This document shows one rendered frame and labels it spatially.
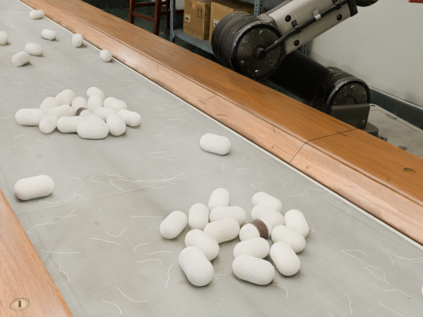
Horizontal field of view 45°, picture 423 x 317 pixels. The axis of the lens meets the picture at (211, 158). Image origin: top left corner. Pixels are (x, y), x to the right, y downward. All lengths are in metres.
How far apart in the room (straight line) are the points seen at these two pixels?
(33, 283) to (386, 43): 2.77
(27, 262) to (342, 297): 0.24
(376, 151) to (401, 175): 0.06
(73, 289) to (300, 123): 0.36
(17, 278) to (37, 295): 0.02
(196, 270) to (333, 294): 0.11
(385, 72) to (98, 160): 2.56
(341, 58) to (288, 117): 2.60
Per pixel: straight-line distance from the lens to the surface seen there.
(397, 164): 0.59
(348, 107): 1.28
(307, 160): 0.59
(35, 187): 0.51
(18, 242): 0.42
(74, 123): 0.65
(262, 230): 0.45
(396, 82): 2.99
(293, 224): 0.46
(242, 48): 1.09
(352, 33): 3.18
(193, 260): 0.40
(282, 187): 0.55
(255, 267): 0.40
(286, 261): 0.41
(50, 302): 0.36
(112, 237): 0.46
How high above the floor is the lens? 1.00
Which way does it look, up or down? 26 degrees down
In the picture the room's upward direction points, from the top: 4 degrees clockwise
